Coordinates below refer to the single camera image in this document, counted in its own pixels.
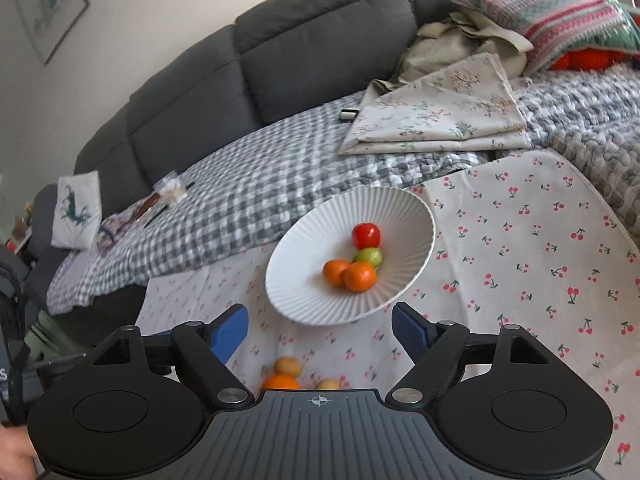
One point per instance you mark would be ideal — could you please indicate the person's left hand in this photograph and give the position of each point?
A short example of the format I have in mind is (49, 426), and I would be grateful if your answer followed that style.
(14, 451)

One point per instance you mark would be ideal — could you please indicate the red cushion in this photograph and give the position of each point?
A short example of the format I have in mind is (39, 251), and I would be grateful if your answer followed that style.
(580, 60)

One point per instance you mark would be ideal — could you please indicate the brown wrapper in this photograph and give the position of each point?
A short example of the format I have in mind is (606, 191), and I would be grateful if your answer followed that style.
(150, 209)

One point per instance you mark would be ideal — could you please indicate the orange mandarin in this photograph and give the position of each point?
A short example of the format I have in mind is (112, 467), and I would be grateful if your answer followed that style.
(280, 383)
(359, 277)
(334, 272)

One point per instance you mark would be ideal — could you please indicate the green fruit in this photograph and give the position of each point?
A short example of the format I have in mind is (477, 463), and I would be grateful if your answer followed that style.
(370, 256)

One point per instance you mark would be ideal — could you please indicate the framed wall picture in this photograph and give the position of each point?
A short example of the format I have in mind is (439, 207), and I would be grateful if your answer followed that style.
(50, 5)

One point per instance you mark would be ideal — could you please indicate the red tomato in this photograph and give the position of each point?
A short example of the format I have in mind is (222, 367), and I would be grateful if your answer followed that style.
(366, 235)

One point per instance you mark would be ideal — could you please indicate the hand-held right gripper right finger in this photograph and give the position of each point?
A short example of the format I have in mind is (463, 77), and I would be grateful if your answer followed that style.
(407, 331)

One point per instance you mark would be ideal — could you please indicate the white pillow green print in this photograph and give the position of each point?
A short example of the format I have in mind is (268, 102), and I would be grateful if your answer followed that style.
(77, 210)

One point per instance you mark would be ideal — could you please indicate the cherry print cloth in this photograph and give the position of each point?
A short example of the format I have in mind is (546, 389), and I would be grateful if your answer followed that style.
(525, 260)

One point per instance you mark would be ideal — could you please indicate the chunky grey knit blanket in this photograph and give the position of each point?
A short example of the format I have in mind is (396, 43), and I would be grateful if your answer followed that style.
(590, 110)

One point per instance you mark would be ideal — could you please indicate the grey gingham blanket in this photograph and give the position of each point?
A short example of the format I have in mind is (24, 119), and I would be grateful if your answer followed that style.
(240, 195)

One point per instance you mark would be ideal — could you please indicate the white ribbed bowl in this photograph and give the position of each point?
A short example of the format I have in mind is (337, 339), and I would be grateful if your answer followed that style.
(320, 230)

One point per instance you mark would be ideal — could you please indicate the crumpled beige cloth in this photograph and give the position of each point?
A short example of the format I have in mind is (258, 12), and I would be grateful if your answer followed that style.
(440, 55)

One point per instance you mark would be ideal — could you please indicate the small black white object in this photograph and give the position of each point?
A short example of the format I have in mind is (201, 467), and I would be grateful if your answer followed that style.
(348, 115)

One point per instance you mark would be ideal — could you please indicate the yellow fruit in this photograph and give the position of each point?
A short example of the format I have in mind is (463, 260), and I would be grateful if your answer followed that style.
(327, 385)
(287, 366)

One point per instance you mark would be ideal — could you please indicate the grey chair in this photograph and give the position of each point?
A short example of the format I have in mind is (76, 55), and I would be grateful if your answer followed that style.
(45, 245)

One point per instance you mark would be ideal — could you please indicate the clear plastic bag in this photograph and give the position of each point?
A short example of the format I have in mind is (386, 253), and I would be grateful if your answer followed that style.
(169, 187)

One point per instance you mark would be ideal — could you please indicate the grey sofa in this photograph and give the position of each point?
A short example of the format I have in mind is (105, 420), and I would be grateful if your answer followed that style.
(300, 40)

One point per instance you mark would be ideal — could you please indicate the striped knit pillow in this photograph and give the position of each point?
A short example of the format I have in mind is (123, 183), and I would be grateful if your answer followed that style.
(540, 5)

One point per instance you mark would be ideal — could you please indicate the folded floral cloth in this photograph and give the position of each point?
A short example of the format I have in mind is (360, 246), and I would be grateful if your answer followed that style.
(440, 110)

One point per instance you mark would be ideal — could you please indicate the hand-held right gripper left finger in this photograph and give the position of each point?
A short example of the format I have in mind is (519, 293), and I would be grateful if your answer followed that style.
(229, 331)

